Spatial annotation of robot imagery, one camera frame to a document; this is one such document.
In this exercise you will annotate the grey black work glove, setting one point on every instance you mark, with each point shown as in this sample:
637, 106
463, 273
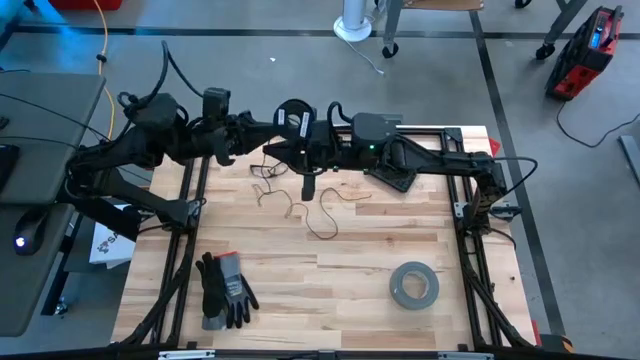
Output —
210, 290
234, 285

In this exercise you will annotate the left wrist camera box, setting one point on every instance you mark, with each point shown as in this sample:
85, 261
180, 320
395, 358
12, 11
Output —
216, 102

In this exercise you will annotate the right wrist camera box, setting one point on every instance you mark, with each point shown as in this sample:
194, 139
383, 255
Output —
323, 137

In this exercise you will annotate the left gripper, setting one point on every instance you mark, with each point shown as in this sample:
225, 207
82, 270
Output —
220, 132

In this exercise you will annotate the white pole base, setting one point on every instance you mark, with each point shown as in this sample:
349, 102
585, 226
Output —
352, 27

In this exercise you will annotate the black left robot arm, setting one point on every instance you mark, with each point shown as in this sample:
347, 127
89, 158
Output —
140, 145

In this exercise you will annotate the black computer mouse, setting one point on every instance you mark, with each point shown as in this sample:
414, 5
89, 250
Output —
30, 232

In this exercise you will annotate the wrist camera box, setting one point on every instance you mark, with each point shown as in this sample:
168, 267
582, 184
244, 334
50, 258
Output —
216, 102
323, 137

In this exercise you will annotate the open black bit case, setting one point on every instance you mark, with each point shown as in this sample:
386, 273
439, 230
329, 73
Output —
397, 180

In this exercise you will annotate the wooden top work table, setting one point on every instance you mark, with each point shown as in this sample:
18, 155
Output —
392, 25

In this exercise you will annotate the black aluminium frame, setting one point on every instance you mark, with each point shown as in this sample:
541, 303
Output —
425, 131

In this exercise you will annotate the clear safety glasses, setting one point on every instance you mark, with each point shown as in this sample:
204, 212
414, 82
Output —
270, 173

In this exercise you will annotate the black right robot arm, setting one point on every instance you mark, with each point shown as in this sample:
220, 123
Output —
440, 162

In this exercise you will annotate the red floor bin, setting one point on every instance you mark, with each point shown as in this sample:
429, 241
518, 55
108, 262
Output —
85, 4

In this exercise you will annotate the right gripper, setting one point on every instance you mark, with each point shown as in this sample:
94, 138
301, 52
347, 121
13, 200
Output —
340, 150

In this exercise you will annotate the white printed bag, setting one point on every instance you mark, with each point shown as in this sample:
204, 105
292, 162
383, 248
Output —
112, 247

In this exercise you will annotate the grey desk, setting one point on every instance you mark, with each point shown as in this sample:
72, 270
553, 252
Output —
45, 125

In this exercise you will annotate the grey tape roll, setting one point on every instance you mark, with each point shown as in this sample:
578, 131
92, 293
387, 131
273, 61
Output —
396, 287

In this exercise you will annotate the silver metal bracket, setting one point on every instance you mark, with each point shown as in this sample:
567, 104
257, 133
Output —
186, 354
465, 356

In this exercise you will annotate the black keyboard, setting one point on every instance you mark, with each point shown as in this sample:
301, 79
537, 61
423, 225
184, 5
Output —
6, 167

